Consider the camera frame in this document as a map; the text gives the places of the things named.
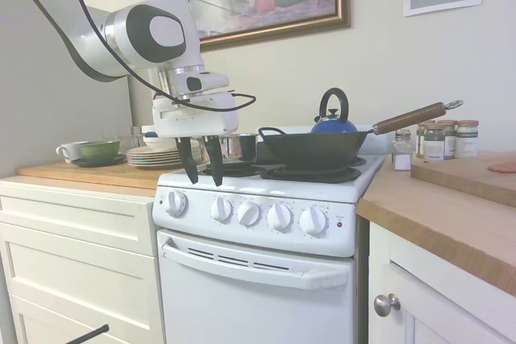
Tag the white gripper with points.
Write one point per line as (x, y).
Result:
(193, 118)

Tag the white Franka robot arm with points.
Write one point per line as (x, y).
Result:
(161, 30)

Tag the black coil stove burner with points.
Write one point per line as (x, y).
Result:
(359, 162)
(238, 168)
(314, 176)

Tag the white electric stove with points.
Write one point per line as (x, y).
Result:
(250, 312)

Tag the white oven temperature knob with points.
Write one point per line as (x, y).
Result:
(176, 204)

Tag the white burner knob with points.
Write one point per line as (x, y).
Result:
(249, 214)
(313, 221)
(221, 209)
(280, 218)

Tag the clear glass tumbler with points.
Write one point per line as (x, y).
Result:
(131, 136)

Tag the dark saucer plate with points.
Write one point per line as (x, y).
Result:
(101, 161)

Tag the green ceramic bowl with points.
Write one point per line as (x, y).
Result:
(98, 148)

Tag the white ceramic cup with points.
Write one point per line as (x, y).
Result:
(68, 150)

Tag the white drawer cabinet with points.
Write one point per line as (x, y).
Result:
(80, 259)

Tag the glass salt shaker metal lid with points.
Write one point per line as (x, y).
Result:
(402, 154)

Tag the black thin rod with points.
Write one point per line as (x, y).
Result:
(86, 334)

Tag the wooden lid spice jar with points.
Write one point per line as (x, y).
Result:
(449, 138)
(420, 138)
(434, 144)
(467, 140)

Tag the silver cabinet door knob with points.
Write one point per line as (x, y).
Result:
(385, 304)

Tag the thick wooden cutting board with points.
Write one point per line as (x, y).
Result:
(463, 179)

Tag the white cabinet door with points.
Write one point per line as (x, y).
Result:
(423, 299)

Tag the pink round coaster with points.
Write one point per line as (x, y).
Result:
(502, 167)

